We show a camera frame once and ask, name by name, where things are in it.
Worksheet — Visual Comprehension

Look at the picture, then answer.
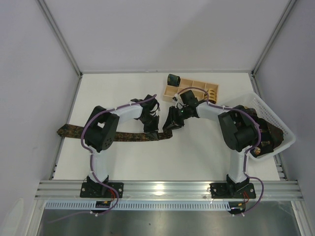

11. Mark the dark key-patterned tie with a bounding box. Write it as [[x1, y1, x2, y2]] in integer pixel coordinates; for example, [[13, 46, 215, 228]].
[[57, 124, 173, 142]]

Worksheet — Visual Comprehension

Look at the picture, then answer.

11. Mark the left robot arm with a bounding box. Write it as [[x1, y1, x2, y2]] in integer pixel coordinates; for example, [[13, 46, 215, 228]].
[[81, 94, 159, 187]]

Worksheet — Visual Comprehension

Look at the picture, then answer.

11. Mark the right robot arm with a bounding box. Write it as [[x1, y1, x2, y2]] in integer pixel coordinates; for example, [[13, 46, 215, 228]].
[[163, 89, 261, 192]]

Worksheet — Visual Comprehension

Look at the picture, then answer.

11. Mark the pile of dark ties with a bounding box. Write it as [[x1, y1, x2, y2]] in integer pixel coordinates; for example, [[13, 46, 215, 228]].
[[237, 105, 284, 158]]

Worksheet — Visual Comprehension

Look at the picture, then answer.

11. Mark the wooden compartment box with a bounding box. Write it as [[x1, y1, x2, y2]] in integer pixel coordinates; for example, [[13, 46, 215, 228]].
[[162, 78, 219, 103]]

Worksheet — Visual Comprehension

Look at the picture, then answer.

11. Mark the rolled dark green tie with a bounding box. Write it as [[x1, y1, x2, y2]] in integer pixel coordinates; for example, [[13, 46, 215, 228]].
[[167, 74, 181, 87]]

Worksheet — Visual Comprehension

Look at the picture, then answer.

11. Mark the rolled gold patterned tie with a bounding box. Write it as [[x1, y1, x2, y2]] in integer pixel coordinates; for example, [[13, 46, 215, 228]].
[[207, 88, 217, 104]]

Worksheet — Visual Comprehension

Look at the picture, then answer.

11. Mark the white plastic basket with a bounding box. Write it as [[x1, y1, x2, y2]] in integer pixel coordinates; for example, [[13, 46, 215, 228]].
[[219, 91, 296, 161]]

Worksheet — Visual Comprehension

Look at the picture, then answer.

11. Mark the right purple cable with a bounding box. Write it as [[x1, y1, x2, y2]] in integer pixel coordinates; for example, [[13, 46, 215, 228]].
[[173, 87, 266, 217]]

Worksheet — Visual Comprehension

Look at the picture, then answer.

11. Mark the purple cable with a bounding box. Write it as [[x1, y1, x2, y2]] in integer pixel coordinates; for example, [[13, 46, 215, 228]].
[[48, 93, 158, 223], [173, 87, 266, 217]]

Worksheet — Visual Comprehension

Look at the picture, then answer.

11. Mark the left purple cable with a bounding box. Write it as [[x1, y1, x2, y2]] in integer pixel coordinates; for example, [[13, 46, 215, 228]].
[[48, 93, 158, 223]]

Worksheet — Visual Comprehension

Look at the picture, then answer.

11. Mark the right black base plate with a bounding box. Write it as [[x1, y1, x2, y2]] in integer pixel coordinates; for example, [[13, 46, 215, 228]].
[[210, 182, 256, 199]]

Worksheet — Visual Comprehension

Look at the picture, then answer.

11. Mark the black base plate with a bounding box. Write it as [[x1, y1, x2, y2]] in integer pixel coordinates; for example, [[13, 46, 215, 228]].
[[80, 181, 124, 198], [210, 182, 256, 199]]

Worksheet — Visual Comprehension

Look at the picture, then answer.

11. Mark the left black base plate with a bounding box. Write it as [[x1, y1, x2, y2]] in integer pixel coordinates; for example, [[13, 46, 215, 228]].
[[80, 181, 124, 198]]

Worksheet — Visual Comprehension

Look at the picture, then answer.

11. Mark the aluminium mounting rail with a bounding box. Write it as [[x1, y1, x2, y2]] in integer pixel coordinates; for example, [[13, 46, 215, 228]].
[[35, 180, 303, 201]]

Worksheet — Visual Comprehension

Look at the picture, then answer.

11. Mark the white slotted cable duct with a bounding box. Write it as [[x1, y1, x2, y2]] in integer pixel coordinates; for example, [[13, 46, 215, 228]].
[[45, 200, 243, 211]]

